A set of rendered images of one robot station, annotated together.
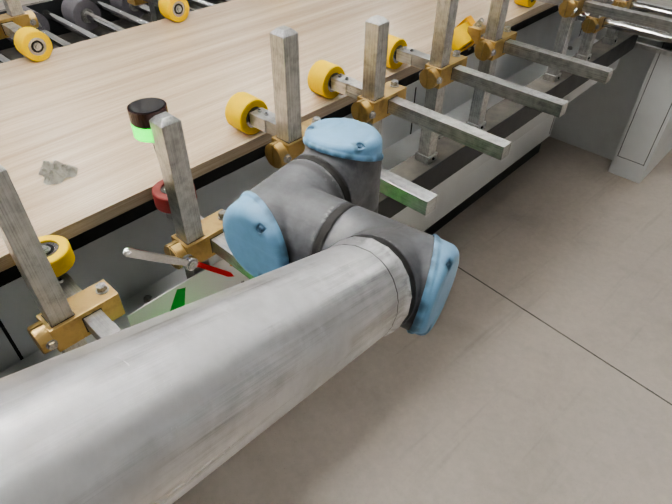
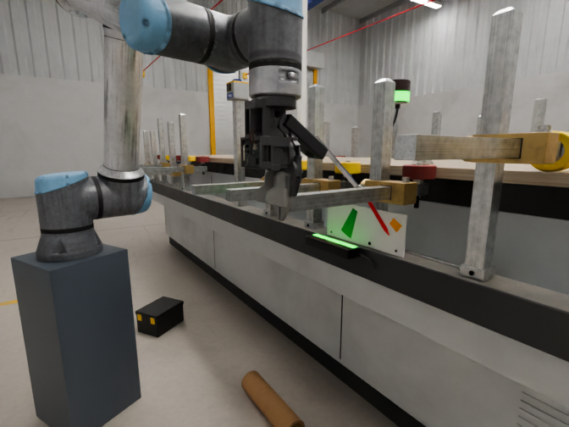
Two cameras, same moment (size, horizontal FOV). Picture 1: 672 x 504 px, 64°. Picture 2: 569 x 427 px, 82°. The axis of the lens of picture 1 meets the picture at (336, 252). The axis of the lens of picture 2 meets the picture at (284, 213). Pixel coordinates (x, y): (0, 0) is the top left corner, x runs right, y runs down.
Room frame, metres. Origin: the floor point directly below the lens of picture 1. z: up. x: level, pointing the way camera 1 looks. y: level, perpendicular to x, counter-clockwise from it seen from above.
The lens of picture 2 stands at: (0.69, -0.58, 0.94)
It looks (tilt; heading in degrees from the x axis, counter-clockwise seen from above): 11 degrees down; 102
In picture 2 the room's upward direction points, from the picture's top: straight up
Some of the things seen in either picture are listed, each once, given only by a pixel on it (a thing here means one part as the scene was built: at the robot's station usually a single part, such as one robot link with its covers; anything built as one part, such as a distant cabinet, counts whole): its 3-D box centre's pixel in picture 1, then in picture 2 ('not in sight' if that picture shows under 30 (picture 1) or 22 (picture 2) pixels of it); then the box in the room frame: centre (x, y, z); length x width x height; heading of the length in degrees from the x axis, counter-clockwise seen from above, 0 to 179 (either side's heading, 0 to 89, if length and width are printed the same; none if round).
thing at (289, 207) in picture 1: (292, 222); (229, 43); (0.44, 0.05, 1.14); 0.12 x 0.12 x 0.09; 57
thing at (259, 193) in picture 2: not in sight; (268, 195); (0.53, 0.00, 0.86); 0.06 x 0.03 x 0.09; 47
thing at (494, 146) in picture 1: (406, 109); not in sight; (1.10, -0.15, 0.95); 0.50 x 0.04 x 0.04; 47
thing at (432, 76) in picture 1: (442, 71); not in sight; (1.31, -0.26, 0.95); 0.13 x 0.06 x 0.05; 137
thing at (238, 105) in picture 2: not in sight; (239, 154); (0.19, 0.78, 0.93); 0.05 x 0.04 x 0.45; 137
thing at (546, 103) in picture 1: (468, 75); not in sight; (1.28, -0.32, 0.95); 0.50 x 0.04 x 0.04; 47
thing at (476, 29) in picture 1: (468, 32); not in sight; (1.57, -0.37, 0.95); 0.10 x 0.04 x 0.10; 47
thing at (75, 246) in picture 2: not in sight; (69, 238); (-0.25, 0.30, 0.65); 0.19 x 0.19 x 0.10
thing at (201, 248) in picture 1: (201, 239); (387, 191); (0.76, 0.25, 0.85); 0.13 x 0.06 x 0.05; 137
